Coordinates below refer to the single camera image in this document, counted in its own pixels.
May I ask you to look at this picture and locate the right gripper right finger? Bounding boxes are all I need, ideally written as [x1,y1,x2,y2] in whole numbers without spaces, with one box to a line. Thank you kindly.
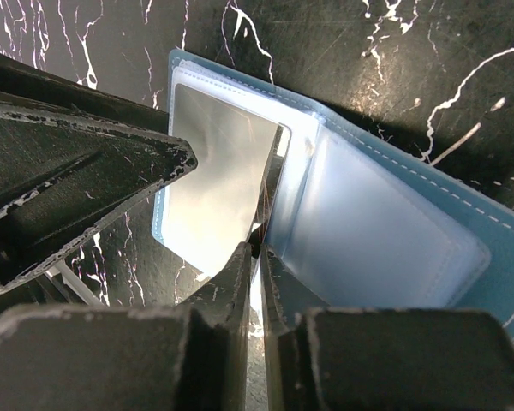
[260,245,329,332]

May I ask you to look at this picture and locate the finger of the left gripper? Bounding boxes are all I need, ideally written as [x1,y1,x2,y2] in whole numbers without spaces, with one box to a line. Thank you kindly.
[0,53,169,133]
[0,102,197,295]

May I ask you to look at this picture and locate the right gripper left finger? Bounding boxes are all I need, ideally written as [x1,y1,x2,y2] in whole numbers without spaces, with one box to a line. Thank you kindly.
[177,242,252,330]

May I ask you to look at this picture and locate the black VIP credit card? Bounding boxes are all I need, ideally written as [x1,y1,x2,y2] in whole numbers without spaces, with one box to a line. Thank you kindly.
[152,84,291,276]

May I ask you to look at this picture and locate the blue card holder wallet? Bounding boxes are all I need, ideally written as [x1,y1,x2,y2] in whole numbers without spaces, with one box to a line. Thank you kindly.
[168,50,514,338]

